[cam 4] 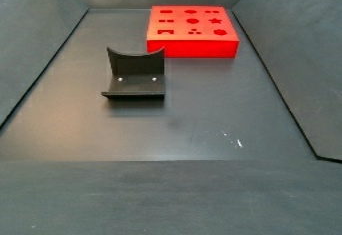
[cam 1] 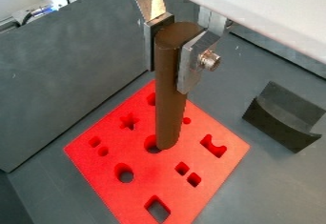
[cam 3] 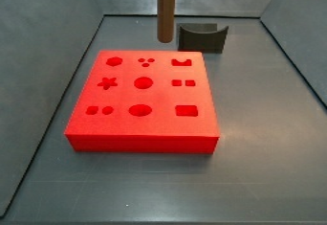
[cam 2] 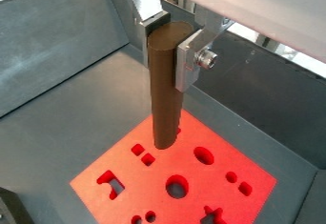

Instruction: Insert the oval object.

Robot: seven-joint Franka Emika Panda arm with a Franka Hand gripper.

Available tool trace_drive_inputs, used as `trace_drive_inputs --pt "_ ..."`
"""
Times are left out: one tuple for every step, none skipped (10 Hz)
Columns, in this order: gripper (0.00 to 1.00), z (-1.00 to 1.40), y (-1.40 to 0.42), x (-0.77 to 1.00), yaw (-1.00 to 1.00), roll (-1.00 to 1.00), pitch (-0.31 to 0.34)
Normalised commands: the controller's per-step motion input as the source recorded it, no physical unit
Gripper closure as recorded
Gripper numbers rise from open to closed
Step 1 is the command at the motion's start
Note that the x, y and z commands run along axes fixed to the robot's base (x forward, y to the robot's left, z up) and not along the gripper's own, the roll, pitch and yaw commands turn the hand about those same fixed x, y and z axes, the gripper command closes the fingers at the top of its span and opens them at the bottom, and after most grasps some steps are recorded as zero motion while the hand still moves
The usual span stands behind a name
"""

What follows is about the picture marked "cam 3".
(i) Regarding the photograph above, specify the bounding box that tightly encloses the brown oval wooden peg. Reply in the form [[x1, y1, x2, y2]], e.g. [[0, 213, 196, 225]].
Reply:
[[158, 0, 175, 43]]

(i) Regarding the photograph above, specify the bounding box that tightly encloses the red shape-sorter block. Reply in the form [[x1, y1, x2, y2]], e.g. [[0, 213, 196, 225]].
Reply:
[[65, 50, 220, 154]]

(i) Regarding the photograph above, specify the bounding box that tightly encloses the black curved holder cradle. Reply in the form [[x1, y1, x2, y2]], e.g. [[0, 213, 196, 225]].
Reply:
[[176, 23, 228, 54]]

